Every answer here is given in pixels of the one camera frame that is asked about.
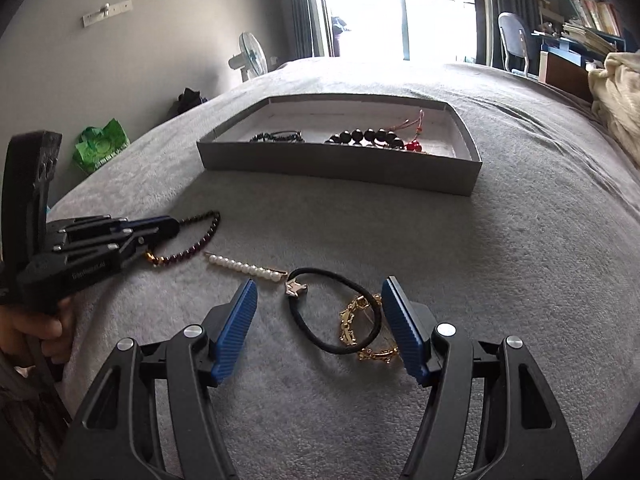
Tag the cream blanket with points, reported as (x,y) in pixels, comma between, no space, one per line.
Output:
(615,89)

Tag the left hand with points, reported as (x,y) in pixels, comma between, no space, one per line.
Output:
(55,333)

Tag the white pearl hair clip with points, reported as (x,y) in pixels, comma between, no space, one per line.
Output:
(250,269)

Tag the black bag on floor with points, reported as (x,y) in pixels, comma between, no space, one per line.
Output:
(189,99)

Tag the white standing fan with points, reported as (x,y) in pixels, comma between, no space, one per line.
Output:
(251,61)

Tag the dark green curtain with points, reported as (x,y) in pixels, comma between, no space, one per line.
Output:
(492,10)

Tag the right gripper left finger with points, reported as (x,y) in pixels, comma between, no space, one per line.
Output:
(226,327)

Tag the blue desk chair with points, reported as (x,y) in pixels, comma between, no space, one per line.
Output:
(514,42)

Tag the white wall hook strip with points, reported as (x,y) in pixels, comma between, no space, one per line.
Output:
(106,11)

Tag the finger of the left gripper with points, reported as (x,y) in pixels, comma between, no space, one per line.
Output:
(133,248)
(154,230)

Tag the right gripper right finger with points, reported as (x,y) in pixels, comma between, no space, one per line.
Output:
(412,335)

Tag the stack of papers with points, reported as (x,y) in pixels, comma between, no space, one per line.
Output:
(588,38)

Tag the row of books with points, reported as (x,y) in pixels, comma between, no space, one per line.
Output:
(598,15)

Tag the blue desk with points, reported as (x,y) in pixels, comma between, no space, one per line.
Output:
(564,63)

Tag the grey cardboard tray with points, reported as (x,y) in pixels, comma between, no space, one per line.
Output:
(407,142)

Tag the green plastic bag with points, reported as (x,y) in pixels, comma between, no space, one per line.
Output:
(95,146)

